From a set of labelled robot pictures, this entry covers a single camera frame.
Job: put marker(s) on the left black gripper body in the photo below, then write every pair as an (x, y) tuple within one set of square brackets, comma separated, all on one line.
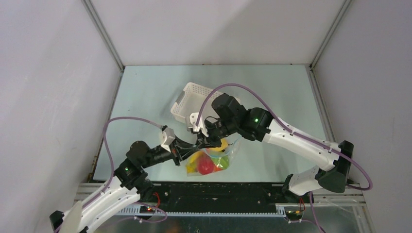
[(160, 155)]

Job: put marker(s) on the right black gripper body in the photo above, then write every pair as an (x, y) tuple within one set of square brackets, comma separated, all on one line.
[(210, 132)]

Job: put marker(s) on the yellow toy banana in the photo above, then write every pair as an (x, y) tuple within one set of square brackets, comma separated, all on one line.
[(191, 165)]

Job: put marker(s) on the yellow toy lemon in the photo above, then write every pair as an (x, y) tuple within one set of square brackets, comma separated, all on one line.
[(223, 146)]

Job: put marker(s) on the clear zip top bag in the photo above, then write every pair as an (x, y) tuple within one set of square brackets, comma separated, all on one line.
[(230, 151)]

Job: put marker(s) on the large red toy apple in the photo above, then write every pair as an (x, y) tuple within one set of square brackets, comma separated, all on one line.
[(205, 165)]

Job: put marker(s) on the green toy starfruit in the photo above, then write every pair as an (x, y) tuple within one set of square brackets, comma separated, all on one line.
[(222, 162)]

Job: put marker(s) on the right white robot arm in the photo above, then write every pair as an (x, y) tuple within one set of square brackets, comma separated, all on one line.
[(331, 159)]

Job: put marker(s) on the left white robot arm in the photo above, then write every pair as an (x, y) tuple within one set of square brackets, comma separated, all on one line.
[(127, 185)]

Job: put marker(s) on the white perforated plastic basket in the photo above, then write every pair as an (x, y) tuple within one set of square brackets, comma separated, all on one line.
[(190, 101)]

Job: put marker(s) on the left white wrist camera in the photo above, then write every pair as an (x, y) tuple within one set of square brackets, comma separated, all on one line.
[(166, 137)]

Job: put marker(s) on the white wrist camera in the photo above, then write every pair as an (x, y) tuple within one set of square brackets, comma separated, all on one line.
[(196, 124), (166, 137)]

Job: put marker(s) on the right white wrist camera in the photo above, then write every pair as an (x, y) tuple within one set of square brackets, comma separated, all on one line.
[(196, 124)]

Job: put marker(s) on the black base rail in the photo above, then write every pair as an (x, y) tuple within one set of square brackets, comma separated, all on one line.
[(201, 197)]

